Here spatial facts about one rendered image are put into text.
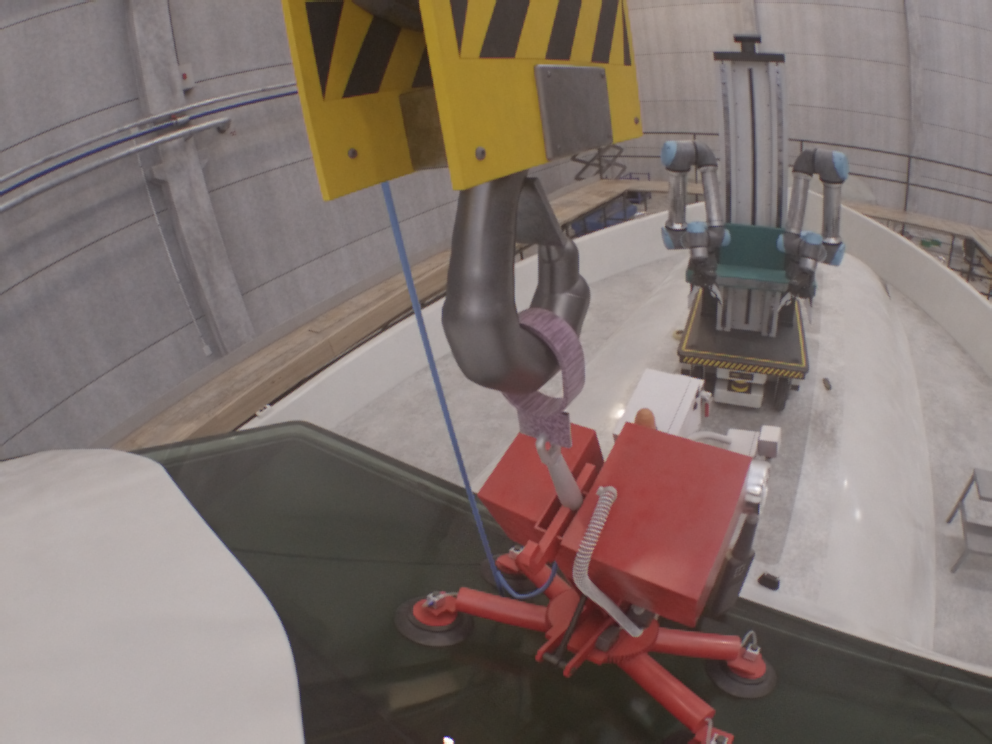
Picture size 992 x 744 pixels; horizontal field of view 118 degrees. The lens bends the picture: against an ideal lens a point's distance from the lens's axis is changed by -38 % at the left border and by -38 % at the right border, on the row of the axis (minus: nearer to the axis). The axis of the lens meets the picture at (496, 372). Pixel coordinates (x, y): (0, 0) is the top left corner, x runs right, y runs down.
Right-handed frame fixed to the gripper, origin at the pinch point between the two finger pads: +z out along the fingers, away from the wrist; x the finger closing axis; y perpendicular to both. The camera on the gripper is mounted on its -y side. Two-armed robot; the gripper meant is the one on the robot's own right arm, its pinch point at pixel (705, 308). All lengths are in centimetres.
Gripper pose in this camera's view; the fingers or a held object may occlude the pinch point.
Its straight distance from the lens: 205.7
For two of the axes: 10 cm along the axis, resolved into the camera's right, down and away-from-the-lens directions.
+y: -0.1, -1.1, 9.9
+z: 1.1, 9.9, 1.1
